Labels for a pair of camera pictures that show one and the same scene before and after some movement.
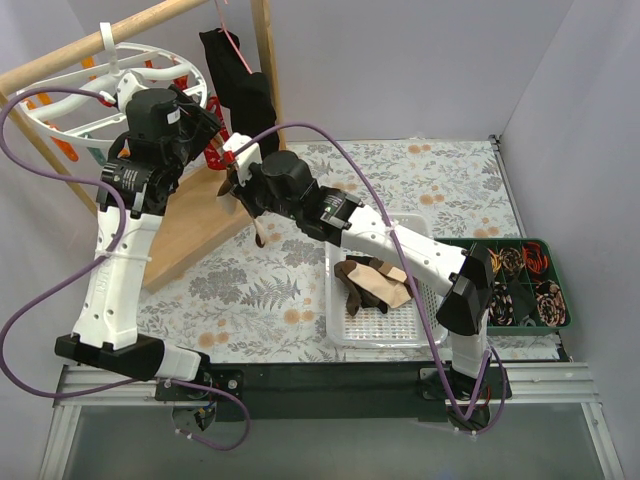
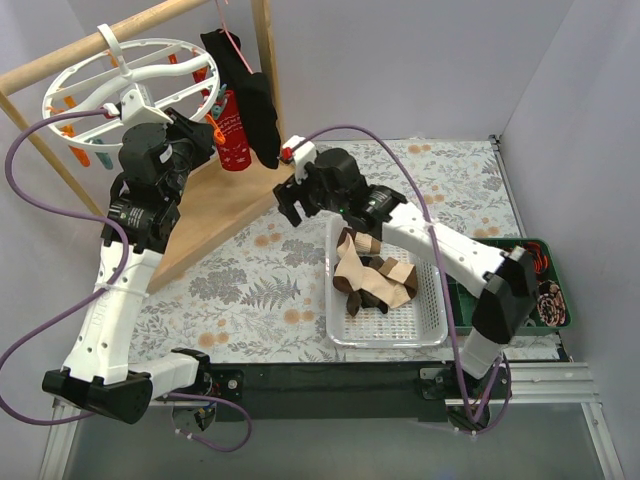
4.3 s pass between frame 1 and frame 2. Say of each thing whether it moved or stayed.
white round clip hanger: moved
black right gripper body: moved
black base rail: stayed
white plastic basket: stayed
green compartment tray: stayed
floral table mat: stayed
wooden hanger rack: stayed
